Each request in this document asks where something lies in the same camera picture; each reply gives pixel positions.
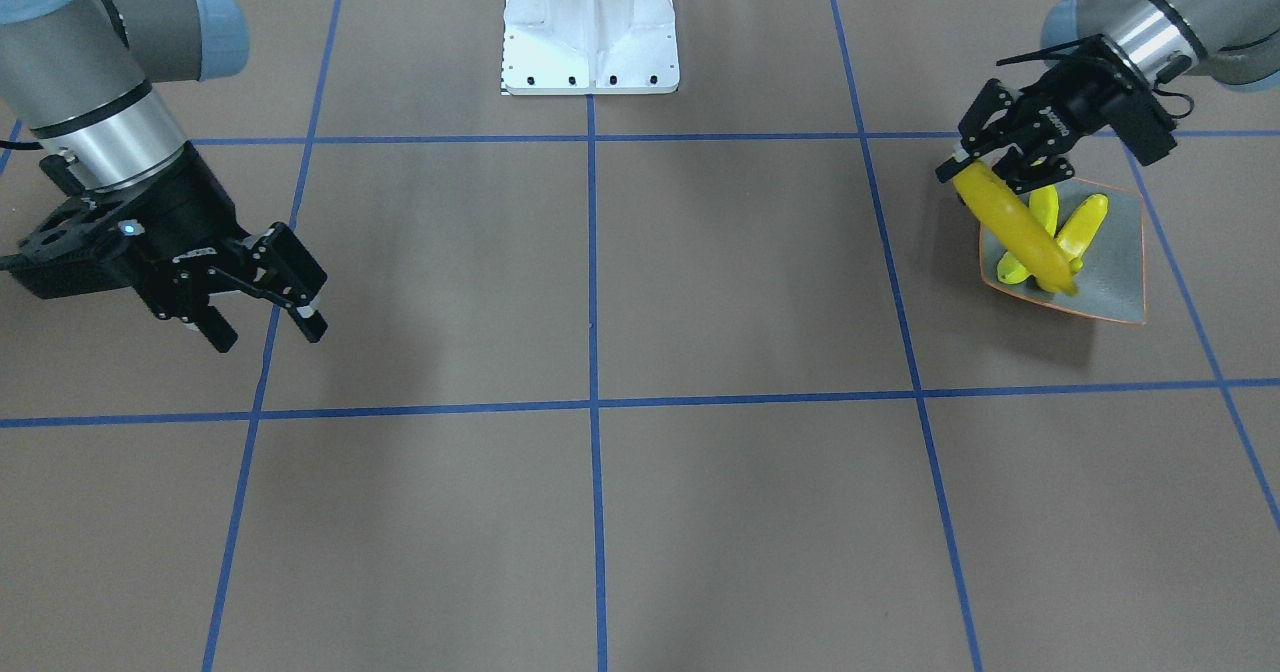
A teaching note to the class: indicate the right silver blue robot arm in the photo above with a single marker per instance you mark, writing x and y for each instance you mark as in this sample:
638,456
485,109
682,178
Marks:
82,75

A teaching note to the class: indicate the white camera stand pillar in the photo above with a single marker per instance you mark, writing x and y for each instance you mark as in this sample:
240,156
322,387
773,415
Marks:
589,47

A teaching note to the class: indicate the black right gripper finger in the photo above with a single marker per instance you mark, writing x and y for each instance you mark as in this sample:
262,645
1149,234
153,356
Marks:
294,278
192,292

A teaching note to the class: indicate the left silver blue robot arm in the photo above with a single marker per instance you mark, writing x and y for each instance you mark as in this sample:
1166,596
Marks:
1234,42

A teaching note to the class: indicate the grey square plate orange rim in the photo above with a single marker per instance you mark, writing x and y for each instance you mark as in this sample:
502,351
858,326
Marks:
1112,283

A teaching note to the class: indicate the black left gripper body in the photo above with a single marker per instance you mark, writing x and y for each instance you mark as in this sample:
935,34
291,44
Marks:
1078,110

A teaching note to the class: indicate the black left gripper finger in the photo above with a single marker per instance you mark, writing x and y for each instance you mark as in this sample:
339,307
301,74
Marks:
1028,172
982,129

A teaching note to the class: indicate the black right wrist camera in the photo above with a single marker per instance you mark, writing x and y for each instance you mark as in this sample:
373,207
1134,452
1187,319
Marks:
80,249

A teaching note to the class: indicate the yellow plastic banana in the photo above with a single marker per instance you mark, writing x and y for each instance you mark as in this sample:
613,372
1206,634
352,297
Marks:
1027,232
1076,236

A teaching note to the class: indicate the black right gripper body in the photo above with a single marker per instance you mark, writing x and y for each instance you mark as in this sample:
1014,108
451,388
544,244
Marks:
192,214

